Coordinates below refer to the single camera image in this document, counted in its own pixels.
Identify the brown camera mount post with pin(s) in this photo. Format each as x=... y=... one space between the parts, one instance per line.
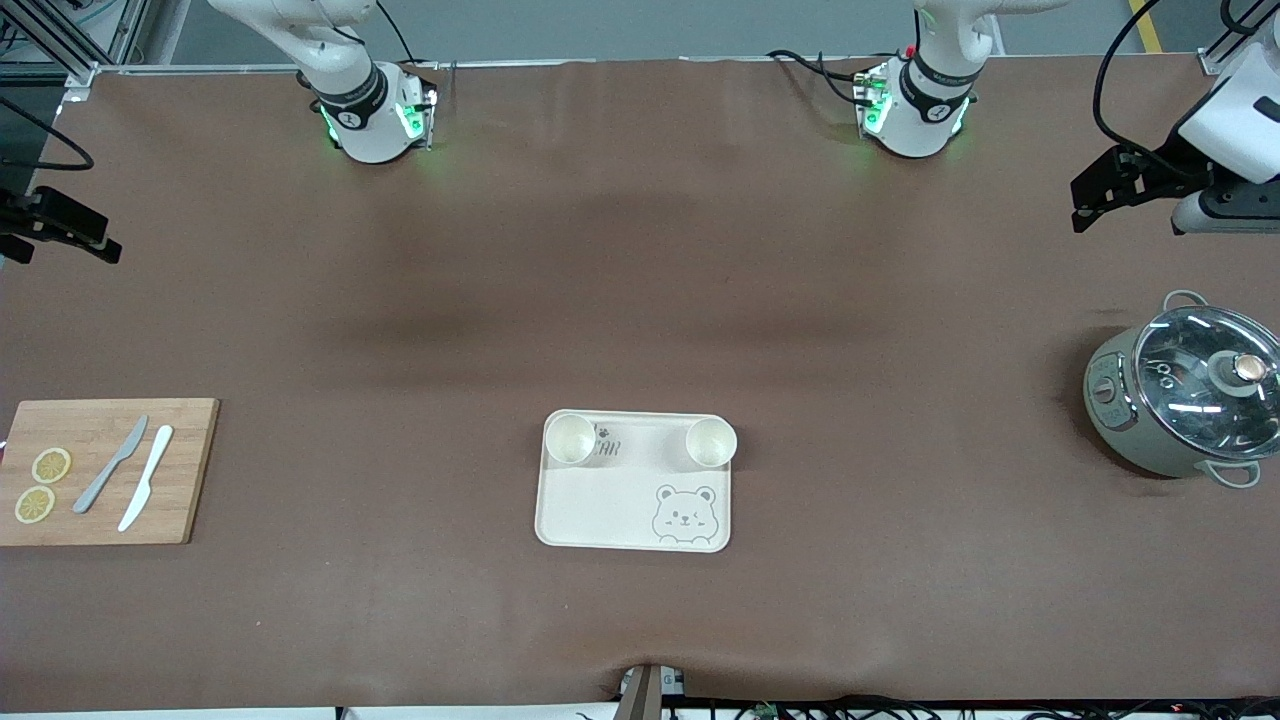
x=640 y=695

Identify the glass pot lid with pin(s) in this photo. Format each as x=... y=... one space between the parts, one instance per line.
x=1190 y=385

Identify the lemon slice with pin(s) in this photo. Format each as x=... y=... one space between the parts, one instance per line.
x=51 y=466
x=35 y=505

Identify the wooden cutting board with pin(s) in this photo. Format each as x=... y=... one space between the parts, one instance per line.
x=195 y=470

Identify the aluminium frame corner bracket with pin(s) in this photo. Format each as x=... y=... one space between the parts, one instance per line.
x=1215 y=62

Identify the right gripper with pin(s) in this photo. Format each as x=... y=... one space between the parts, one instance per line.
x=18 y=217

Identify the brown table cover mat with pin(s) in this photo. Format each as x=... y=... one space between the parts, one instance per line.
x=640 y=250

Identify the grey-green electric cooking pot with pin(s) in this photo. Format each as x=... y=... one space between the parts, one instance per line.
x=1115 y=420

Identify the grey plastic knife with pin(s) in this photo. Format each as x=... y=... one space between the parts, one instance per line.
x=110 y=468

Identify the cream bear print tray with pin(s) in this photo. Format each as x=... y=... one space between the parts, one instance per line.
x=620 y=510

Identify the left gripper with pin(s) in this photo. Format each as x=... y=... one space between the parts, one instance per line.
x=1172 y=165

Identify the aluminium frame with struts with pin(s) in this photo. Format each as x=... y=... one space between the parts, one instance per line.
x=80 y=72

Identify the white plastic knife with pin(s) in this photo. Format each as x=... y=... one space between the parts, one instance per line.
x=147 y=478

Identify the white IKEA cup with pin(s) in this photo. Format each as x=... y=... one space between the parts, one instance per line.
x=711 y=443
x=570 y=440

